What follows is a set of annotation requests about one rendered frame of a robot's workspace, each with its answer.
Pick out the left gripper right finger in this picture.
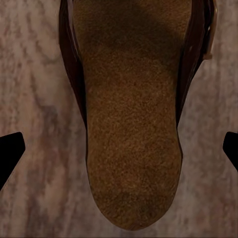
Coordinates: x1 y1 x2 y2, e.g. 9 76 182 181
223 131 238 171

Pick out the sandal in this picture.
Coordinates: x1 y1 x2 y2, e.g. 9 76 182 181
59 0 218 231

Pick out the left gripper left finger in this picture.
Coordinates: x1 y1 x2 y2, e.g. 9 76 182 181
0 132 26 191

